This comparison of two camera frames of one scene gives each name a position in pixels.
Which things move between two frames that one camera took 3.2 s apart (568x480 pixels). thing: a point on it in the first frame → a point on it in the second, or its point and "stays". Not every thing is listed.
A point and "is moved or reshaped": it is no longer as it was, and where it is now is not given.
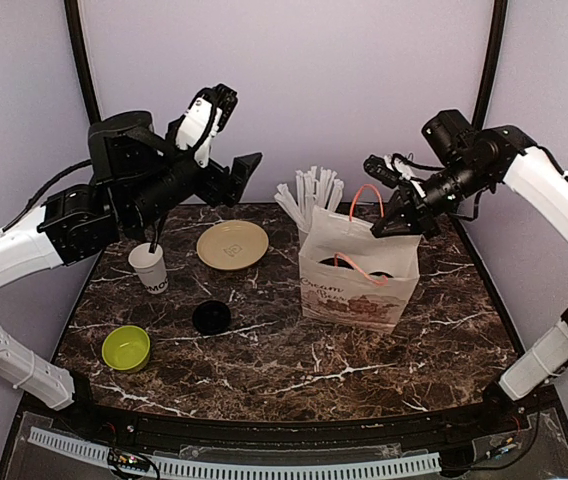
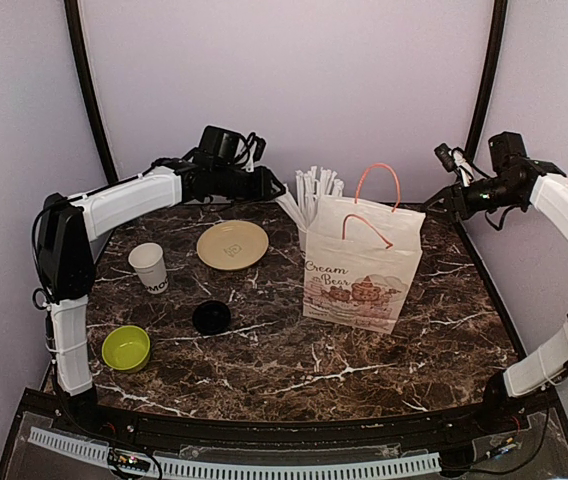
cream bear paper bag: [356, 276] is moved or reshaped
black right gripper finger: [390, 213] → [447, 201]
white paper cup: [150, 267] stays
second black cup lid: [211, 318] stays
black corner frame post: [496, 23] stays
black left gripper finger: [242, 169] → [277, 188]
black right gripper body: [465, 183] → [499, 198]
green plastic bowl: [126, 348] stays
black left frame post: [72, 15] stays
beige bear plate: [232, 245] stays
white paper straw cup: [303, 235] stays
